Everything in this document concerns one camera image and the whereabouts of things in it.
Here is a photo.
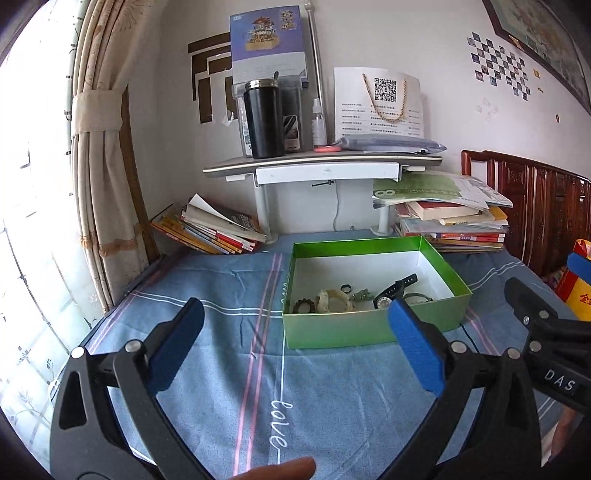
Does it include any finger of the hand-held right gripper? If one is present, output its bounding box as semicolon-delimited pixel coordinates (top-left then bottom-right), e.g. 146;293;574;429
504;276;562;356

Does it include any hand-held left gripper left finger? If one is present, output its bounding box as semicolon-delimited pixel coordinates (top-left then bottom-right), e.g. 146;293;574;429
48;298;213;480

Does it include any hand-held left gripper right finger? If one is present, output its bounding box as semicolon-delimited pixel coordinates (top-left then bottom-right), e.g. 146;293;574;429
379;298;542;480

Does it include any green cardboard box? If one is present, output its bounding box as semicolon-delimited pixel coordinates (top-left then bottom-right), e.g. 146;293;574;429
281;235;473;350

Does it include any person's right forearm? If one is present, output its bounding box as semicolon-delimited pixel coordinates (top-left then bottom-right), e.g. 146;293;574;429
547;408;583;467

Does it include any person's left hand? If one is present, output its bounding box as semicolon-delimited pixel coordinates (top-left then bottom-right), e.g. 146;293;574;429
231;457;317;480

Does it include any red and yellow box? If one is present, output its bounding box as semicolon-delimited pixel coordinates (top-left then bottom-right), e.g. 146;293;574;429
556;240;591;321

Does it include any black wristwatch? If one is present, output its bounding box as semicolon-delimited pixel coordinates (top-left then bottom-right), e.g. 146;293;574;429
373;273;419;303

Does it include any blue striped bedsheet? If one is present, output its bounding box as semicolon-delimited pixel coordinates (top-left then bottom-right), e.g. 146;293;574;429
78;233;578;480

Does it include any tall pile of books magazines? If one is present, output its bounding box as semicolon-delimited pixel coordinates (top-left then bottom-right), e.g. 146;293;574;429
372;171;514;254

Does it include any beige bangle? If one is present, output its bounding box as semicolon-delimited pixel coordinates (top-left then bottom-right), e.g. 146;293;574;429
315;288;352;313

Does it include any carved wooden headboard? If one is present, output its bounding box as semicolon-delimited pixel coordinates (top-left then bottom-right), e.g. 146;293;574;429
461;149;591;287

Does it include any leaning stack of thin books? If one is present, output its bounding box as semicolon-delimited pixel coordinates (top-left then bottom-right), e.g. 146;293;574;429
150;193;269;256

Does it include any beige curtain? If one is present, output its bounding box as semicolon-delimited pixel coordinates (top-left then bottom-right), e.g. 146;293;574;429
69;0;160;315

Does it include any white sheer curtain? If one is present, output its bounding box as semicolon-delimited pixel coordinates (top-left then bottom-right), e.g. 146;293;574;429
0;0;116;462

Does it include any grey white desk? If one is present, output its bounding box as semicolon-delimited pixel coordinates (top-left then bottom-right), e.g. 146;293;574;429
202;154;444;245

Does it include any grey blue pouch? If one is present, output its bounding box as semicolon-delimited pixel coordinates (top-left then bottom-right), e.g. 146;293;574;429
332;135;448;154

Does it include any clear plastic bottle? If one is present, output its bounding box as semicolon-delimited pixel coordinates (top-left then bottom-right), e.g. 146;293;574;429
233;83;254;158

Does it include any black tumbler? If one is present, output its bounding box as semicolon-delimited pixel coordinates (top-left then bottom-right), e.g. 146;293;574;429
243;78;284;159

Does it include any clear spray bottle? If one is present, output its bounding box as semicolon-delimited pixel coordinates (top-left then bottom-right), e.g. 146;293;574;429
311;98;328;151

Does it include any white paper bag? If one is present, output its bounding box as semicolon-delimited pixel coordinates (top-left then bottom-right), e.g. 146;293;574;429
333;67;424;139

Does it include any black carton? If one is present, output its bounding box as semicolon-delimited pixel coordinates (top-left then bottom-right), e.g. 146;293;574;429
281;85;306;153

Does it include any beige curtain tieback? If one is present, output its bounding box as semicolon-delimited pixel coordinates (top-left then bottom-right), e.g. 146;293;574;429
71;90;123;134

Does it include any blue printed model kit box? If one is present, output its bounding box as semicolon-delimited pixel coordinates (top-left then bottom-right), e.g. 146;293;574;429
229;6;309;88

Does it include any metal rod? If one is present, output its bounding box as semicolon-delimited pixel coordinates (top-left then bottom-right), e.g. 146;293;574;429
304;1;325;139

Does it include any wall photo grid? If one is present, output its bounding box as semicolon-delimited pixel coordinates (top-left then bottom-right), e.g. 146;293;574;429
467;31;532;100

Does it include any framed wall picture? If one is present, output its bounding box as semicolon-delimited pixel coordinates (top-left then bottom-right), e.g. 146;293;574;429
482;0;591;114

